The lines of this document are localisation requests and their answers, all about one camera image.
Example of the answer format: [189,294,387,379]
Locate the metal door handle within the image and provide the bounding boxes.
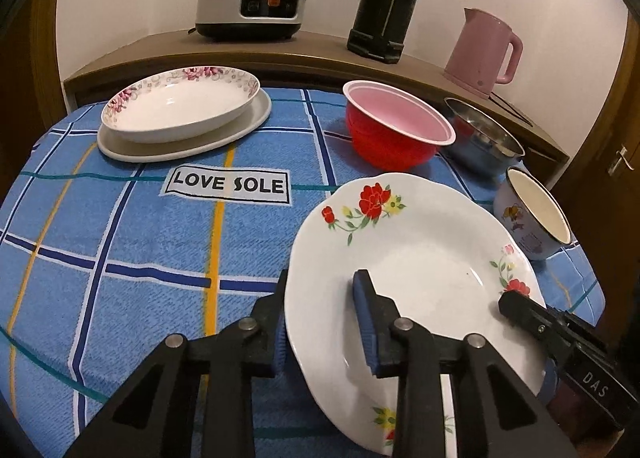
[607,145,635,176]

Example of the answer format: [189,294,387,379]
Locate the black kettle cable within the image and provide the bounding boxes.
[487,91,535,128]

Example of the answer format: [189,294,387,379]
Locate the blue checked tablecloth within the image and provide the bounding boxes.
[0,86,608,458]

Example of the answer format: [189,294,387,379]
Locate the pink electric kettle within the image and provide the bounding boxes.
[443,7,524,100]

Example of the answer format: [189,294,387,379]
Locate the black thermos flask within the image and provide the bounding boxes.
[347,0,431,64]

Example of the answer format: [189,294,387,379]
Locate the white enamel mug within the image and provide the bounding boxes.
[494,166,573,261]

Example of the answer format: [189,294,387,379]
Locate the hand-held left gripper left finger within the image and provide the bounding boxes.
[65,268,291,458]

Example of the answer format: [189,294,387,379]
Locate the white plate with red flowers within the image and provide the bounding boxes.
[285,172,548,456]

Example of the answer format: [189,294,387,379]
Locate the cream oval plate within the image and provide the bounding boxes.
[96,88,272,162]

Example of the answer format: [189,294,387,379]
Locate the red plastic bowl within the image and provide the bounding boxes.
[343,80,457,172]

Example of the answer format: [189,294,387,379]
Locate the brown wooden cabinet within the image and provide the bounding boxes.
[63,30,571,189]

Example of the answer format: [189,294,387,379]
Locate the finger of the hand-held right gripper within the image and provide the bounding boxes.
[498,291,566,356]
[537,358,558,401]

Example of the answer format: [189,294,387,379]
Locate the white bowl with pink floral rim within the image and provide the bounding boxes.
[101,66,261,144]

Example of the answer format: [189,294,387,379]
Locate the stainless steel bowl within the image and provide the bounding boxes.
[440,97,526,179]

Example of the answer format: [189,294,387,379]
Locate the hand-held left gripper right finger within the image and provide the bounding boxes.
[351,268,576,458]

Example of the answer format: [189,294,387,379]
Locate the brown wooden door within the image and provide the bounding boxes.
[547,8,640,319]

